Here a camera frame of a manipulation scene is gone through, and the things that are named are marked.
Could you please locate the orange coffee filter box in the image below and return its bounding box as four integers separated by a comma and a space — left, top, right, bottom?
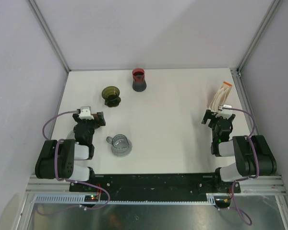
208, 81, 232, 112

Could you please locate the clear glass server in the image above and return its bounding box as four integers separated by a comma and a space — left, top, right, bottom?
106, 134, 132, 157

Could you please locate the clear ribbed glass dripper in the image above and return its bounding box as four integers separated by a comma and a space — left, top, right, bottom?
66, 131, 75, 139

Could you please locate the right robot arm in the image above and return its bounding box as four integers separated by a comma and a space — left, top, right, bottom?
202, 105, 277, 192

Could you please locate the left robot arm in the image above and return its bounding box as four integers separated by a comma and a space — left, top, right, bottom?
35, 107, 106, 192

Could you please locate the dark olive dripper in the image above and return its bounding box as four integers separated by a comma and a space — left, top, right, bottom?
101, 86, 121, 107

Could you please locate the red and grey carafe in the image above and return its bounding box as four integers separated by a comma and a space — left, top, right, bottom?
132, 68, 147, 92

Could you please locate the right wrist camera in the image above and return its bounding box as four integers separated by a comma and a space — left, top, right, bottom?
216, 104, 232, 119

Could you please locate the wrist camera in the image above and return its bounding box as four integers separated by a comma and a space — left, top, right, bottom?
78, 106, 93, 120
216, 104, 232, 119

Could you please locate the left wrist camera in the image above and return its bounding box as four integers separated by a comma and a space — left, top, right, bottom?
78, 106, 93, 120

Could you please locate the grey cable duct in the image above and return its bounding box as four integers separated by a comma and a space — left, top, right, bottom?
33, 194, 229, 205

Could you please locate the aluminium frame rail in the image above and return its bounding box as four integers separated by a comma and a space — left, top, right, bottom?
26, 173, 286, 194

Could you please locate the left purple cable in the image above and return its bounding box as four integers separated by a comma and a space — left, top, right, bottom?
36, 109, 111, 216

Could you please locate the purple cable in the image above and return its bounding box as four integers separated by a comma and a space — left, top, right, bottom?
224, 107, 260, 226
36, 109, 111, 216

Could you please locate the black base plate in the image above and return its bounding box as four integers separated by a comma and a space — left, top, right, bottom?
69, 172, 241, 202

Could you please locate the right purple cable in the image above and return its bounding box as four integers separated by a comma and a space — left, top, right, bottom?
224, 107, 260, 226

